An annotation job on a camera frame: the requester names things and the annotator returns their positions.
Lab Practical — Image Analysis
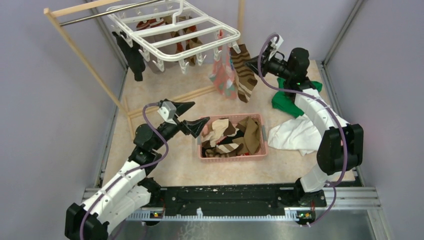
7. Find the orange brown argyle sock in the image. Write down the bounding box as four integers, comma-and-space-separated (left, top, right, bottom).
170, 25, 203, 66

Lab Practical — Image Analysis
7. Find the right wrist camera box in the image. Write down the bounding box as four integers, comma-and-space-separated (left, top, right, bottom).
271, 33, 284, 51

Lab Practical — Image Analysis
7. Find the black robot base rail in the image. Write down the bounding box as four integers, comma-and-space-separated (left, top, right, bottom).
82, 183, 382, 228

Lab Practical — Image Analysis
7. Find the white cloth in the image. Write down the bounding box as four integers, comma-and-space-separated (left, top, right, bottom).
267, 115, 322, 156

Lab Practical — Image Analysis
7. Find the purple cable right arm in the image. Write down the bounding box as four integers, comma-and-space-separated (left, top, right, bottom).
257, 32, 349, 228

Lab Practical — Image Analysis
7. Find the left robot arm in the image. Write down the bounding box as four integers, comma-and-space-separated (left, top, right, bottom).
64, 99, 210, 240

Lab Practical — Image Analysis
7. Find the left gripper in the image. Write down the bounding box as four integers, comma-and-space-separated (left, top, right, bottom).
151, 99, 210, 151

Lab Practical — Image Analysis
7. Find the black hanging sock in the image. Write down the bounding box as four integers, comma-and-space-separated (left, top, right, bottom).
111, 31, 146, 82

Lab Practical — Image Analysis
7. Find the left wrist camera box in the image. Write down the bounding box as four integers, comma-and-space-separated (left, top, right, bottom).
157, 100, 177, 125

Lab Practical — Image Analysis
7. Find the pile of socks in basket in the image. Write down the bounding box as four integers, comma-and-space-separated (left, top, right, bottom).
200, 115, 264, 159

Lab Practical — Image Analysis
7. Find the pink sock with teal spots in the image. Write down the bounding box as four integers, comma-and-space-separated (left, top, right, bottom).
209, 46, 237, 100

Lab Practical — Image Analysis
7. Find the green shirt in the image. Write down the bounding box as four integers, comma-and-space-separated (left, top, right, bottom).
271, 77, 323, 118

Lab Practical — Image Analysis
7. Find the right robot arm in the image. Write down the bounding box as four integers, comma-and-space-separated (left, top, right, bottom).
244, 46, 364, 206

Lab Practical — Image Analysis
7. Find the white plastic clip hanger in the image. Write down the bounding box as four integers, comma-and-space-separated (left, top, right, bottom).
107, 0, 241, 74

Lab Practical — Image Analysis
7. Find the brown striped sock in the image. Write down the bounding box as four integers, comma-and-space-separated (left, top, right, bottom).
230, 44, 258, 103

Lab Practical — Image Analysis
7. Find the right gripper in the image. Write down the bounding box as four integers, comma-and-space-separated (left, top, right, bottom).
243, 47, 293, 81

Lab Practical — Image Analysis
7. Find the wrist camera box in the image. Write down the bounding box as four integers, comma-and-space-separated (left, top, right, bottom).
157, 100, 177, 125
271, 33, 284, 51

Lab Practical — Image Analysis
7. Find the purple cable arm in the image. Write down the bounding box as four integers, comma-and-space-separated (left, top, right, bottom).
78, 101, 170, 240
257, 32, 349, 228

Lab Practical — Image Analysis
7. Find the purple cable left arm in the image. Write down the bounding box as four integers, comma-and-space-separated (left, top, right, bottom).
78, 101, 170, 240

